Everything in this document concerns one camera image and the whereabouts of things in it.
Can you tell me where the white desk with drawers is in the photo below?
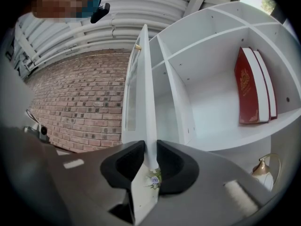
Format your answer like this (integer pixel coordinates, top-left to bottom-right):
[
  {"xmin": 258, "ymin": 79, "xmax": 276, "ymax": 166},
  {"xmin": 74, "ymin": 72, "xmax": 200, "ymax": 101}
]
[{"xmin": 130, "ymin": 166, "xmax": 161, "ymax": 225}]

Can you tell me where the person's head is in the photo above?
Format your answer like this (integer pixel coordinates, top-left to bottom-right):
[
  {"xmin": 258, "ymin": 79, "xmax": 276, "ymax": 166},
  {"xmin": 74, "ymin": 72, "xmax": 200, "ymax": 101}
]
[{"xmin": 30, "ymin": 0, "xmax": 102, "ymax": 23}]

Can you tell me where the red hardcover book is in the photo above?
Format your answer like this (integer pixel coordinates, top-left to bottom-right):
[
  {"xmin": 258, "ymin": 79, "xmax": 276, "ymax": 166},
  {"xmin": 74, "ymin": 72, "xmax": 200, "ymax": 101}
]
[
  {"xmin": 249, "ymin": 47, "xmax": 278, "ymax": 121},
  {"xmin": 234, "ymin": 46, "xmax": 270, "ymax": 125}
]

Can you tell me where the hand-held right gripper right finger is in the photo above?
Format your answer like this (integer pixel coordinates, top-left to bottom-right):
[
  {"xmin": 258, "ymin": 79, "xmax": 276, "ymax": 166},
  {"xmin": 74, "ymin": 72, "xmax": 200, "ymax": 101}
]
[{"xmin": 138, "ymin": 140, "xmax": 278, "ymax": 226}]

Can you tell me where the white shelf hutch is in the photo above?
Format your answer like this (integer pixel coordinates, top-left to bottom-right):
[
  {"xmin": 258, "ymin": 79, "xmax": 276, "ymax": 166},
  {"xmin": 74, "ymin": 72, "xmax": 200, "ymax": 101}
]
[{"xmin": 149, "ymin": 1, "xmax": 301, "ymax": 197}]

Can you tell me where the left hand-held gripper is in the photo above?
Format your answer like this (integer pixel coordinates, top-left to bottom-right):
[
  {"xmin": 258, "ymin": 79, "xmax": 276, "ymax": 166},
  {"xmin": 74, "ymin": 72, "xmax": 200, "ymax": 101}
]
[{"xmin": 23, "ymin": 124, "xmax": 50, "ymax": 143}]

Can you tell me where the black head camera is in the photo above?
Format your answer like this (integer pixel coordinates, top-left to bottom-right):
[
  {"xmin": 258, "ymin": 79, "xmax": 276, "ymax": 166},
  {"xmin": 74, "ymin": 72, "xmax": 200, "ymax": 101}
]
[{"xmin": 90, "ymin": 2, "xmax": 111, "ymax": 24}]

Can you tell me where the artificial flower bouquet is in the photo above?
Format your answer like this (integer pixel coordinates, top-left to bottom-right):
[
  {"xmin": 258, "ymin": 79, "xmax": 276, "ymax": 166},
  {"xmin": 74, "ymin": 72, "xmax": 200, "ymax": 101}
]
[{"xmin": 145, "ymin": 168, "xmax": 163, "ymax": 189}]

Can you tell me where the white cabinet door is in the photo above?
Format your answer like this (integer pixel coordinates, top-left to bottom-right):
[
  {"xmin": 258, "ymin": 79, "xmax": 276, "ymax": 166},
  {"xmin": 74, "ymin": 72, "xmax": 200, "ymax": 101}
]
[{"xmin": 121, "ymin": 24, "xmax": 158, "ymax": 171}]

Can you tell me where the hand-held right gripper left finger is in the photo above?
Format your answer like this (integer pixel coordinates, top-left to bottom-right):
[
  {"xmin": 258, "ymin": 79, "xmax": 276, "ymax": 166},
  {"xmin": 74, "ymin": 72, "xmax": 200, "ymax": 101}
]
[{"xmin": 4, "ymin": 127, "xmax": 144, "ymax": 226}]

